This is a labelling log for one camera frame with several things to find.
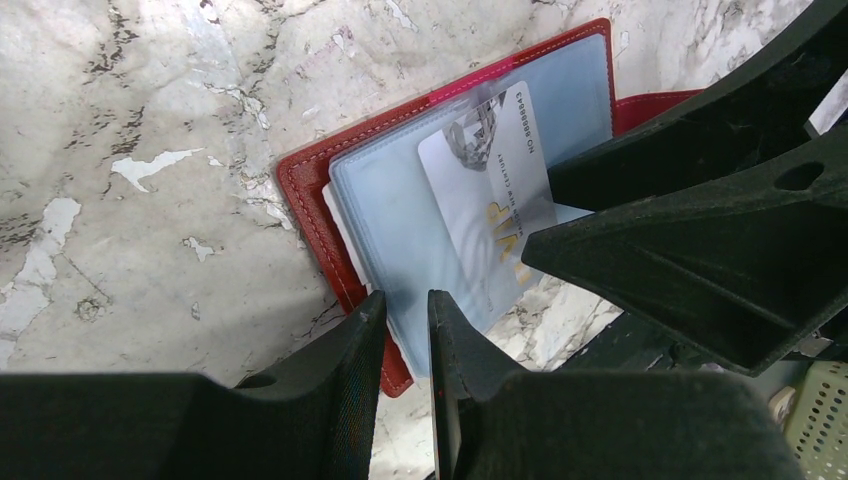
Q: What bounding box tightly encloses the red leather card holder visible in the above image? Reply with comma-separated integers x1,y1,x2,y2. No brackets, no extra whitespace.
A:
277,18,691,397

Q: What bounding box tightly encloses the white blue credit card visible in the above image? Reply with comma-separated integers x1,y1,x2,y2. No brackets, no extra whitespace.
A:
418,81,556,317

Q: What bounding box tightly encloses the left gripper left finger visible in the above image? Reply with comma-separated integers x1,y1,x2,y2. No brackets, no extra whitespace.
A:
1,291,387,479

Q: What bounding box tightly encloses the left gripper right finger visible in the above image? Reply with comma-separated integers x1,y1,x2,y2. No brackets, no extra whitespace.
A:
427,290,803,479

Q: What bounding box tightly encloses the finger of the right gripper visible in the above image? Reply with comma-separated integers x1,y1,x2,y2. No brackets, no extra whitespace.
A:
522,125,847,376
548,1,847,211

